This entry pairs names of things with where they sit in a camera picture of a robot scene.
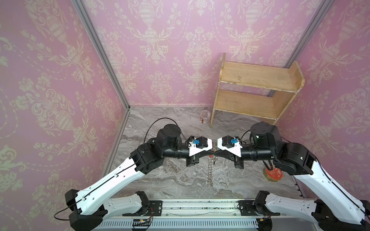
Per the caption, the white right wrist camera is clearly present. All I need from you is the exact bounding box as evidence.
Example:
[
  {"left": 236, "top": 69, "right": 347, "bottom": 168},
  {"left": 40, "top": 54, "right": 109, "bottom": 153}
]
[{"left": 217, "top": 135, "right": 242, "bottom": 157}]

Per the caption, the wooden two-tier shelf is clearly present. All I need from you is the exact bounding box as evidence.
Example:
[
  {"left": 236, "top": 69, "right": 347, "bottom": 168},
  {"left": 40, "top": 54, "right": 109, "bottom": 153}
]
[{"left": 209, "top": 52, "right": 305, "bottom": 138}]

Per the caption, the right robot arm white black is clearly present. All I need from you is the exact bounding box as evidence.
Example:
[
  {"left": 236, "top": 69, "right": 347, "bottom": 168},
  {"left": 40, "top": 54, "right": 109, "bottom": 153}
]
[{"left": 215, "top": 122, "right": 370, "bottom": 231}]

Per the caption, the aluminium corner post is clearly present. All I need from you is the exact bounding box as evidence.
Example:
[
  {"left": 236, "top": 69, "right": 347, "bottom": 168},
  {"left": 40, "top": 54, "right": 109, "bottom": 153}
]
[
  {"left": 267, "top": 0, "right": 334, "bottom": 97},
  {"left": 72, "top": 0, "right": 130, "bottom": 111}
]

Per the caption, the red round tin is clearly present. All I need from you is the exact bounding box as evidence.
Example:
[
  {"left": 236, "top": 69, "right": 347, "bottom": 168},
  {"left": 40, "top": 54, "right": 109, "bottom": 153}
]
[{"left": 263, "top": 167, "right": 284, "bottom": 182}]

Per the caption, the aluminium corner post left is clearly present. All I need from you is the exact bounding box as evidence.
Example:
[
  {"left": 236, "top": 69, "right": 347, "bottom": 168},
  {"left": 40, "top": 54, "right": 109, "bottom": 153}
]
[{"left": 72, "top": 0, "right": 130, "bottom": 111}]

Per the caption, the aluminium corner post right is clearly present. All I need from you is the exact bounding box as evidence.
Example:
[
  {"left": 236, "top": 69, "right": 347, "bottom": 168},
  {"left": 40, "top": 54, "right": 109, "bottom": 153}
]
[{"left": 267, "top": 0, "right": 334, "bottom": 97}]

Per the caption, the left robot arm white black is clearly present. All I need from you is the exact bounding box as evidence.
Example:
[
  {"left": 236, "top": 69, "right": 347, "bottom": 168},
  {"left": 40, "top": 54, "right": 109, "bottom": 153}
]
[{"left": 65, "top": 124, "right": 213, "bottom": 231}]

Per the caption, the clear plastic cup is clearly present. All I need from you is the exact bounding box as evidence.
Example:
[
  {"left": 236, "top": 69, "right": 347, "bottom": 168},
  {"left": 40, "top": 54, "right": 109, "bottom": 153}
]
[{"left": 199, "top": 109, "right": 212, "bottom": 125}]

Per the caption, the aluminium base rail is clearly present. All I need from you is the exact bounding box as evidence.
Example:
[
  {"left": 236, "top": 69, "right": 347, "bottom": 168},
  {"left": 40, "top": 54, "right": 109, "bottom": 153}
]
[{"left": 76, "top": 198, "right": 324, "bottom": 231}]

